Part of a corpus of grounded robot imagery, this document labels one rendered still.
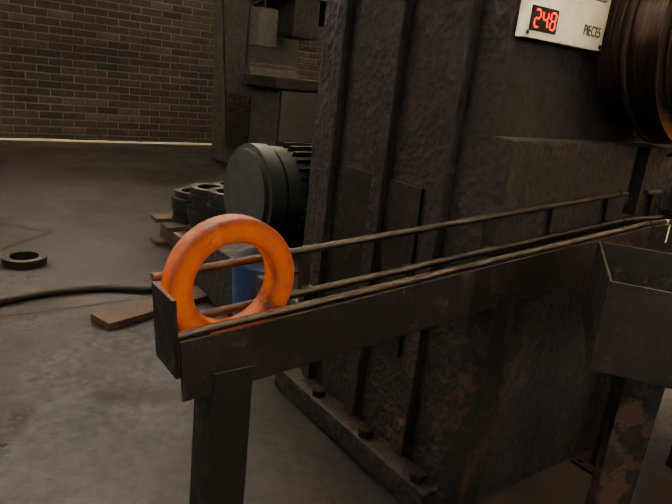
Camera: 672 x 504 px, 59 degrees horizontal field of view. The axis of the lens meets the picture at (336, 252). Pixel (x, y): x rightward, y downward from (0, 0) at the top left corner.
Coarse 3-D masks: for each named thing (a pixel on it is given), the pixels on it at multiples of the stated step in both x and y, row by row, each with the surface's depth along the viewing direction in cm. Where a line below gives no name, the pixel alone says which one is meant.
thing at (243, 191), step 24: (264, 144) 224; (288, 144) 228; (312, 144) 234; (240, 168) 225; (264, 168) 214; (288, 168) 218; (240, 192) 227; (264, 192) 212; (288, 192) 217; (264, 216) 215; (288, 216) 220; (288, 240) 245; (216, 288) 241
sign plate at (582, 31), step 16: (528, 0) 111; (544, 0) 113; (560, 0) 116; (576, 0) 118; (592, 0) 121; (608, 0) 124; (528, 16) 112; (544, 16) 114; (560, 16) 117; (576, 16) 120; (592, 16) 123; (528, 32) 113; (544, 32) 115; (560, 32) 118; (576, 32) 121; (592, 32) 124; (592, 48) 126
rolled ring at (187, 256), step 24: (216, 216) 78; (240, 216) 79; (192, 240) 74; (216, 240) 76; (240, 240) 78; (264, 240) 80; (168, 264) 75; (192, 264) 75; (264, 264) 85; (288, 264) 84; (168, 288) 75; (192, 288) 76; (264, 288) 85; (288, 288) 85; (192, 312) 77; (240, 312) 85
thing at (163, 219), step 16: (176, 192) 304; (192, 192) 285; (208, 192) 266; (176, 208) 305; (192, 208) 286; (208, 208) 266; (224, 208) 262; (160, 224) 322; (176, 224) 305; (192, 224) 288; (160, 240) 318; (176, 240) 302
